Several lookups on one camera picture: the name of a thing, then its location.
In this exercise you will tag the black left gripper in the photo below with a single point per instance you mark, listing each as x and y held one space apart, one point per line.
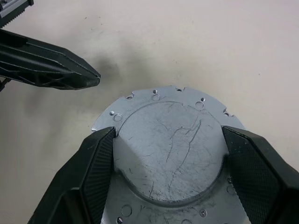
14 10

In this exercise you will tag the silver round motor cover plate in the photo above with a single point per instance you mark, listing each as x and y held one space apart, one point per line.
163 151

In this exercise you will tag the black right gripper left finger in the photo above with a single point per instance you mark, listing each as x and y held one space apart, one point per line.
77 182

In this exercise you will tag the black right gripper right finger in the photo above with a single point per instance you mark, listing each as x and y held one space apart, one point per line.
261 177

